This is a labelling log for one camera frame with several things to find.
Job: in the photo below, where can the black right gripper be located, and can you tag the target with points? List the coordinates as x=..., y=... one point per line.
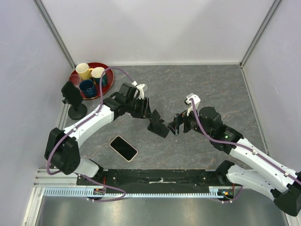
x=179, y=119

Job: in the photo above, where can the green mug white inside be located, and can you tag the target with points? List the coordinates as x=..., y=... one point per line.
x=101, y=80

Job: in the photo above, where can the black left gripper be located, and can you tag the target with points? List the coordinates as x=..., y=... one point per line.
x=145, y=110

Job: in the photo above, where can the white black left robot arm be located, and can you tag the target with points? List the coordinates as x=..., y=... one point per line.
x=63, y=145

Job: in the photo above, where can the aluminium frame rail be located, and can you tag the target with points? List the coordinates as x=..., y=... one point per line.
x=43, y=179

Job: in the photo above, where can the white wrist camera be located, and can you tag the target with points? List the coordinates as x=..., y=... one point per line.
x=192, y=101
x=140, y=90

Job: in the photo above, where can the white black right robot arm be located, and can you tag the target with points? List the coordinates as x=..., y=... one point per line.
x=274, y=180

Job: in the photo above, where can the pink-cased smartphone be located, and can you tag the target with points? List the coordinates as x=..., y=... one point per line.
x=123, y=148

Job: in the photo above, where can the clear drinking glass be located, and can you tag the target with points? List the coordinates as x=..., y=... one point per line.
x=75, y=79

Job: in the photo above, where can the dark blue mug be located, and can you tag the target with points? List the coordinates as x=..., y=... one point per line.
x=88, y=88

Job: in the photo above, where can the red round tray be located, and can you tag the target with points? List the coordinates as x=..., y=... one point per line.
x=110, y=77

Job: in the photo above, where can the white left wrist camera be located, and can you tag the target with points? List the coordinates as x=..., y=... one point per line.
x=140, y=90

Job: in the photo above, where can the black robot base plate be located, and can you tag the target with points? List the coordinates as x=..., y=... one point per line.
x=162, y=180

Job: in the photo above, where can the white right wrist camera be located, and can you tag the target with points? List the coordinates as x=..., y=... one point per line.
x=192, y=101

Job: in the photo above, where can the yellow mug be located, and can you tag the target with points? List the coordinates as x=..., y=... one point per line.
x=84, y=71

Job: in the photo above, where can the black angled desk phone stand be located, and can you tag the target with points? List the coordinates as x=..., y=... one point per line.
x=157, y=125

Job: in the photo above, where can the black round-base phone stand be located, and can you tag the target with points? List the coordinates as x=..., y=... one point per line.
x=77, y=113

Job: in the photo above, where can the light blue cable duct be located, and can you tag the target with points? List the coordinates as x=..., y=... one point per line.
x=91, y=192

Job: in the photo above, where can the black smartphone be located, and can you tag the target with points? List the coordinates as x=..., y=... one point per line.
x=71, y=94

